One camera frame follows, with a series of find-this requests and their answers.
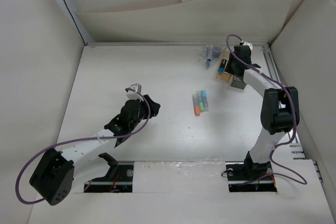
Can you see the blue highlighter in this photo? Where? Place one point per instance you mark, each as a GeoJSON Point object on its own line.
{"type": "Point", "coordinates": [205, 101]}

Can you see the orange highlighter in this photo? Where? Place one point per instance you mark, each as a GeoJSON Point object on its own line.
{"type": "Point", "coordinates": [196, 105]}

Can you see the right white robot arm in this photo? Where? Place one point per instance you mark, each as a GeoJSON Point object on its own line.
{"type": "Point", "coordinates": [279, 112]}

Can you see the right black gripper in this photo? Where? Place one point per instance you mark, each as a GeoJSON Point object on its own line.
{"type": "Point", "coordinates": [228, 68]}

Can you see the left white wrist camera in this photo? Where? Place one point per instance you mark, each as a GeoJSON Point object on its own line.
{"type": "Point", "coordinates": [133, 91]}

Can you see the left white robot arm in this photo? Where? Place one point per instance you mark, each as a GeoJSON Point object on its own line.
{"type": "Point", "coordinates": [58, 171]}

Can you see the clear blue glue pen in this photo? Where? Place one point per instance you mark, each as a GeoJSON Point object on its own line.
{"type": "Point", "coordinates": [208, 55]}

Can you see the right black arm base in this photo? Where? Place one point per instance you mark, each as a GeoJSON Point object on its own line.
{"type": "Point", "coordinates": [244, 179]}

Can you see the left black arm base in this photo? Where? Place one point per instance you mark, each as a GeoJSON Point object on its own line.
{"type": "Point", "coordinates": [117, 179]}

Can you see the clear plastic container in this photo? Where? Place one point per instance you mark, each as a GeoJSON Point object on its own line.
{"type": "Point", "coordinates": [201, 56]}

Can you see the grey translucent container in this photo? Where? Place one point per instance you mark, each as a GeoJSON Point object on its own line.
{"type": "Point", "coordinates": [237, 83]}

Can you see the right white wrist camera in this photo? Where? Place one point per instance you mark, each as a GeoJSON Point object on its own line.
{"type": "Point", "coordinates": [245, 43]}

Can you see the orange translucent container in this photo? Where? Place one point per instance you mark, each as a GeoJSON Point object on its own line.
{"type": "Point", "coordinates": [224, 76]}

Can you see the aluminium rail right side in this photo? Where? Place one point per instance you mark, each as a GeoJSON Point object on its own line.
{"type": "Point", "coordinates": [295, 147]}

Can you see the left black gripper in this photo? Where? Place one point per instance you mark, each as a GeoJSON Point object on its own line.
{"type": "Point", "coordinates": [154, 106]}

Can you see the black marker blue cap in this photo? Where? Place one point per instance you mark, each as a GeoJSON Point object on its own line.
{"type": "Point", "coordinates": [222, 66]}

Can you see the green highlighter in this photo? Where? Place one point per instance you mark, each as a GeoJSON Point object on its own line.
{"type": "Point", "coordinates": [200, 101]}

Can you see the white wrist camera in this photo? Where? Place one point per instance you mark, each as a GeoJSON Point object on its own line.
{"type": "Point", "coordinates": [245, 43]}
{"type": "Point", "coordinates": [133, 91]}

